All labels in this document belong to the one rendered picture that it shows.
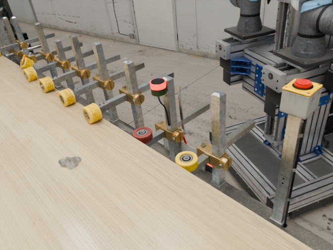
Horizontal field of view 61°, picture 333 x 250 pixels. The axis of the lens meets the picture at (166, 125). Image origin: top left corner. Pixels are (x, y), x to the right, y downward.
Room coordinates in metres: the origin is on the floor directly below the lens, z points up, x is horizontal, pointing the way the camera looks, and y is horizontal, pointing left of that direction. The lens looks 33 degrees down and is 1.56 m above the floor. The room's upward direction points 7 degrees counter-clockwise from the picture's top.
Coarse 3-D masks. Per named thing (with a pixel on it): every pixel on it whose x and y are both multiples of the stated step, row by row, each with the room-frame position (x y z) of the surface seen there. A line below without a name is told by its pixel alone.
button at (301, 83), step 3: (294, 81) 0.63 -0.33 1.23; (297, 81) 0.62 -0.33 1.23; (300, 81) 0.62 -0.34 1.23; (303, 81) 0.62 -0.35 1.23; (306, 81) 0.62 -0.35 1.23; (309, 81) 0.62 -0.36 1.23; (294, 84) 0.62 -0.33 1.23; (297, 84) 0.61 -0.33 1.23; (300, 84) 0.61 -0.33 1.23; (303, 84) 0.60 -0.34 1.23; (306, 84) 0.60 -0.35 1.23; (309, 84) 0.60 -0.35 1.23; (297, 87) 0.61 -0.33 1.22; (300, 87) 0.60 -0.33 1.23; (303, 87) 0.60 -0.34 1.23; (306, 87) 0.60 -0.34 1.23; (309, 87) 0.60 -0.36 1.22
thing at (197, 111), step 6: (204, 102) 1.23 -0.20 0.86; (198, 108) 1.18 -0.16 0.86; (204, 108) 1.18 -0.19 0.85; (186, 114) 1.13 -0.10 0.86; (192, 114) 1.13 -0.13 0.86; (198, 114) 1.16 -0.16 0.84; (180, 120) 1.09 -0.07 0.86; (186, 120) 1.10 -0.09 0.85; (180, 126) 1.08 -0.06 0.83; (156, 132) 1.01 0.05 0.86; (162, 132) 1.01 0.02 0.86; (156, 138) 0.99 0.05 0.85; (150, 144) 0.96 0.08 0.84
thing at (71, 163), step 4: (76, 156) 0.84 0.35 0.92; (60, 160) 0.83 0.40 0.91; (64, 160) 0.83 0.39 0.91; (68, 160) 0.82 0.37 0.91; (72, 160) 0.83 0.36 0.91; (76, 160) 0.83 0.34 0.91; (80, 160) 0.83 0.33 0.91; (60, 164) 0.82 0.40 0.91; (64, 164) 0.81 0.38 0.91; (68, 164) 0.80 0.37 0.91; (72, 164) 0.80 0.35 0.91; (76, 164) 0.81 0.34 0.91; (68, 168) 0.79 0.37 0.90; (72, 168) 0.79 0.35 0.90
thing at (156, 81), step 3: (156, 78) 1.01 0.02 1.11; (159, 78) 1.00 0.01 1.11; (162, 78) 1.00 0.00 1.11; (153, 81) 0.98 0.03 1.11; (156, 81) 0.98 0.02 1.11; (159, 81) 0.98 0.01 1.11; (162, 81) 0.97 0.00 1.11; (156, 84) 0.96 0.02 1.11; (156, 90) 0.96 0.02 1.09; (159, 90) 0.96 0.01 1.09; (159, 96) 0.97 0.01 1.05; (165, 96) 1.00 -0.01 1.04; (159, 99) 0.98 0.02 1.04; (165, 108) 0.99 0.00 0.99; (168, 123) 0.99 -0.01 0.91
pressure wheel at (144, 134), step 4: (140, 128) 0.99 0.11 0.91; (144, 128) 0.98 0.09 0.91; (148, 128) 0.98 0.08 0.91; (136, 132) 0.97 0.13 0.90; (140, 132) 0.96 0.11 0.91; (144, 132) 0.96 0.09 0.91; (148, 132) 0.95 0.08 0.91; (136, 136) 0.93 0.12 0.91; (140, 136) 0.93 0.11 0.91; (144, 136) 0.93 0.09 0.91; (148, 136) 0.93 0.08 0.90; (152, 136) 0.95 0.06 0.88; (140, 140) 0.92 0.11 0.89; (144, 140) 0.92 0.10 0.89; (148, 140) 0.93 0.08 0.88
